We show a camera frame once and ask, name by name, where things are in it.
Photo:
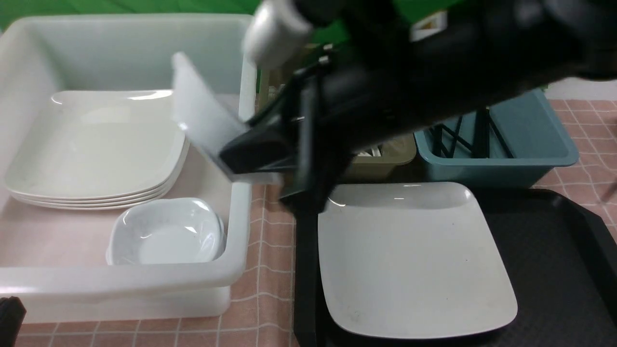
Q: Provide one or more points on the black plastic serving tray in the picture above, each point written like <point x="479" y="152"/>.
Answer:
<point x="560" y="258"/>

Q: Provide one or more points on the stacked white plate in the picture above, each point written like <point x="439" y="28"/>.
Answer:
<point x="87" y="145"/>
<point x="111" y="203"/>

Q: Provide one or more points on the pink checkered tablecloth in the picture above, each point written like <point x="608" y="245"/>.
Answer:
<point x="261" y="310"/>

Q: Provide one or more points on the olive green plastic bin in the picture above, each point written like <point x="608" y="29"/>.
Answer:
<point x="373" y="165"/>

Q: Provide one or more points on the black chopstick in bin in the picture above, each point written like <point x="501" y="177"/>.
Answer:
<point x="481" y="138"/>
<point x="500" y="138"/>
<point x="456" y="140"/>

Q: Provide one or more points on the large white square plate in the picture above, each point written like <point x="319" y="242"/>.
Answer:
<point x="412" y="262"/>

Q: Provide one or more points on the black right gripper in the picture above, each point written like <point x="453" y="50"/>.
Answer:
<point x="329" y="114"/>

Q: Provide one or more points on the top stacked white plate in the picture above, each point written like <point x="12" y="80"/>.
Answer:
<point x="87" y="145"/>

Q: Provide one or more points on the blue plastic bin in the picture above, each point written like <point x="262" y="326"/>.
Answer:
<point x="532" y="131"/>

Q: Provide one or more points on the white square bowl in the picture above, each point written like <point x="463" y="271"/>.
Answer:
<point x="167" y="231"/>

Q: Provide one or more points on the black object at corner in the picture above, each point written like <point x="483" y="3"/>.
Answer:
<point x="12" y="314"/>

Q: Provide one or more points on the small white sauce dish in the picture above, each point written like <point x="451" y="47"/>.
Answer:
<point x="208" y="123"/>

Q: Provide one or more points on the green backdrop cloth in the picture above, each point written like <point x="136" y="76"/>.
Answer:
<point x="11" y="10"/>

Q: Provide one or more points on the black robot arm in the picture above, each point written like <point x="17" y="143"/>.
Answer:
<point x="491" y="51"/>

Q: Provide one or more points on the large translucent white bin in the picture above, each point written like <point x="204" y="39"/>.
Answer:
<point x="54" y="260"/>

